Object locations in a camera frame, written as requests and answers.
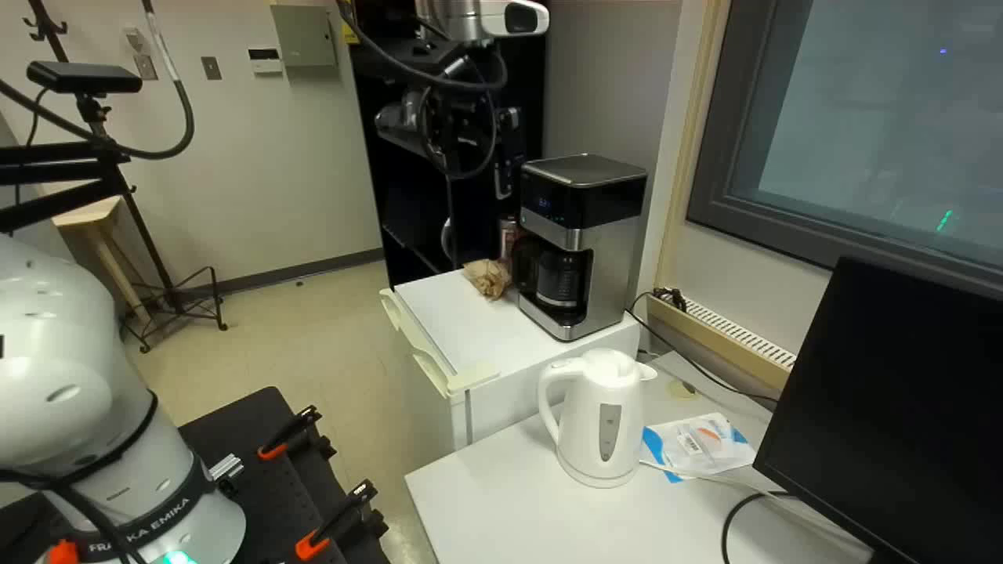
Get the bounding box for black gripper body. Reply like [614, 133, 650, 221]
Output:
[374, 86, 509, 177]

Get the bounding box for black silver coffee maker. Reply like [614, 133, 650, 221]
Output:
[517, 152, 653, 346]

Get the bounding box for black shelving unit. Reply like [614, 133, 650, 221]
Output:
[344, 0, 549, 293]

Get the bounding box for crumpled brown paper bag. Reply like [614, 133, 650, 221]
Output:
[460, 257, 517, 303]

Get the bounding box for white mini fridge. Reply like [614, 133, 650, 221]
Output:
[377, 263, 650, 455]

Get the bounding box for black tripod stand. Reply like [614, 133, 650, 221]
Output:
[0, 0, 231, 353]

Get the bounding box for white electric kettle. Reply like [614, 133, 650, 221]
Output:
[536, 347, 661, 492]

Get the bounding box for orange black clamp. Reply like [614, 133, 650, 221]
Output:
[255, 402, 337, 468]
[290, 476, 389, 564]

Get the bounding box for wooden stool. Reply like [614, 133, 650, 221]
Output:
[51, 196, 153, 329]

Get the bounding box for white desk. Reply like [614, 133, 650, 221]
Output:
[400, 350, 876, 564]

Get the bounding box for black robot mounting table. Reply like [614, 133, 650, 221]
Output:
[0, 384, 393, 564]

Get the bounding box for blue white plastic packet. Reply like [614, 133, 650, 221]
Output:
[635, 412, 760, 485]

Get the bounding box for grey framed window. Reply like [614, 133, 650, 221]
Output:
[682, 0, 1003, 303]

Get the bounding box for black computer monitor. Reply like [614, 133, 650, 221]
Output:
[752, 254, 1003, 564]

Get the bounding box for grey wall panel box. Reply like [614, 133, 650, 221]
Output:
[265, 4, 342, 71]

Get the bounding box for black wall power cable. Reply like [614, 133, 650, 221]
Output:
[624, 287, 780, 417]

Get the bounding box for black camera on tripod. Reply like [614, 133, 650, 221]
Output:
[25, 58, 144, 102]

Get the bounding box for beige wall cable trunking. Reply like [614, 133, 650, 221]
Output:
[643, 294, 799, 402]

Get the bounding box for black monitor cable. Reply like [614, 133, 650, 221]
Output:
[718, 489, 789, 564]

